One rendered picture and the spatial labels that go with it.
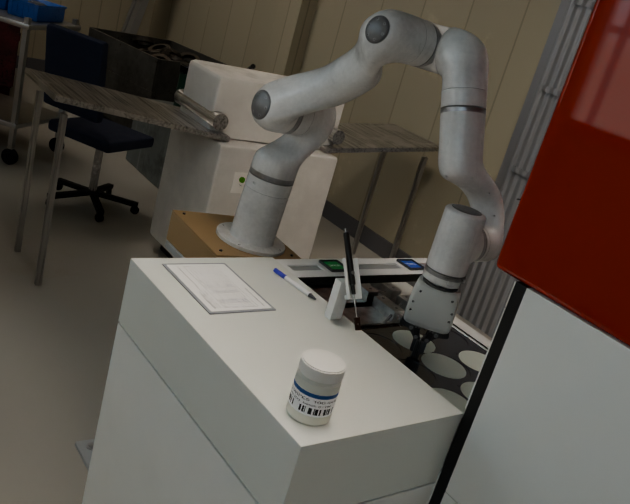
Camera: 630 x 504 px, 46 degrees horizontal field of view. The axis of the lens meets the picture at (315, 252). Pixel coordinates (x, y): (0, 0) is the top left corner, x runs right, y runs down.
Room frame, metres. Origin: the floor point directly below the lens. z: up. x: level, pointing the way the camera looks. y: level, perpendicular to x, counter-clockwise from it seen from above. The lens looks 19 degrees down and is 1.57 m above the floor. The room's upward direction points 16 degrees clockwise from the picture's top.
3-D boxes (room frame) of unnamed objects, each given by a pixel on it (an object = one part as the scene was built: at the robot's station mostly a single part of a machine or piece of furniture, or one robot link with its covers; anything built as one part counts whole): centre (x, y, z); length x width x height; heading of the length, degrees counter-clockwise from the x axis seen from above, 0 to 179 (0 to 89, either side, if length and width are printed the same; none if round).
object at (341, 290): (1.36, -0.08, 1.03); 0.06 x 0.04 x 0.13; 41
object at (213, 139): (3.81, 0.46, 0.53); 2.25 x 0.56 x 1.06; 130
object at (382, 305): (1.68, -0.21, 0.89); 0.08 x 0.03 x 0.03; 41
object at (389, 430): (1.26, 0.02, 0.89); 0.62 x 0.35 x 0.14; 41
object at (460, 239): (1.45, -0.27, 1.17); 0.09 x 0.08 x 0.13; 127
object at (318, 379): (1.00, -0.06, 1.01); 0.07 x 0.07 x 0.10
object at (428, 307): (1.45, -0.27, 1.03); 0.10 x 0.07 x 0.11; 83
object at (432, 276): (1.45, -0.27, 1.09); 0.09 x 0.08 x 0.03; 83
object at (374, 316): (1.63, -0.15, 0.87); 0.36 x 0.08 x 0.03; 131
